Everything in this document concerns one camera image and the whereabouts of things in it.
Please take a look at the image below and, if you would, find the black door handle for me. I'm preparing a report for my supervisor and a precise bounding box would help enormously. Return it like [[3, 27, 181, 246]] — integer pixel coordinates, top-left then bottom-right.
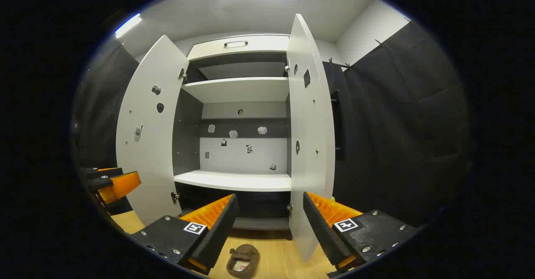
[[331, 89, 346, 161]]

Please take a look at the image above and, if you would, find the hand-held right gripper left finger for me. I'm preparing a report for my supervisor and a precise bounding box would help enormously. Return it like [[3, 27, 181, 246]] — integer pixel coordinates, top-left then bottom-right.
[[127, 193, 239, 276]]

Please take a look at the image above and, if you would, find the white cabinet door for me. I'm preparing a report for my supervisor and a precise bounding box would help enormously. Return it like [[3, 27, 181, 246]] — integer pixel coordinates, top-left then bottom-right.
[[288, 14, 337, 263], [116, 35, 189, 227]]

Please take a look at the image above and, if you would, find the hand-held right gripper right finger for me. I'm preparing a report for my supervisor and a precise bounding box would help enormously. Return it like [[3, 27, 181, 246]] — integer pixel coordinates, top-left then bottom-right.
[[303, 192, 420, 273]]

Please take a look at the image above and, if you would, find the black backdrop cloth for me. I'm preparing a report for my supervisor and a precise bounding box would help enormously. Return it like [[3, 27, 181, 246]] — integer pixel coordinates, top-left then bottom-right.
[[73, 20, 475, 229]]

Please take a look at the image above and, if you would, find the brown fuzzy shoe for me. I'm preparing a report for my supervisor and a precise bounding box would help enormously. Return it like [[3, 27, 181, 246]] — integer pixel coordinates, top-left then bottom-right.
[[226, 244, 260, 279]]

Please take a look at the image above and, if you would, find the ceiling strip light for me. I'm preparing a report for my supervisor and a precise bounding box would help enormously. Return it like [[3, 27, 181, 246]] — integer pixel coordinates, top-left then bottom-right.
[[115, 13, 142, 38]]

